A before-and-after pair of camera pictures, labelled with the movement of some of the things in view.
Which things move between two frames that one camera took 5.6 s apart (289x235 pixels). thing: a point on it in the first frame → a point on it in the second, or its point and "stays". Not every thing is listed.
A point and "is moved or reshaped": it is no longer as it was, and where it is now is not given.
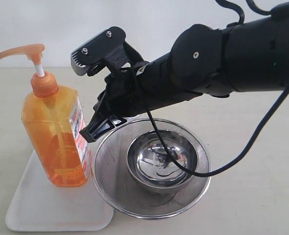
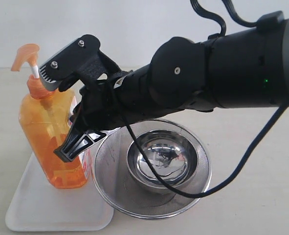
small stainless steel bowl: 152,169 stays
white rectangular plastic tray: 36,205 stays
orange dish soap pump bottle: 54,118 is moved or reshaped
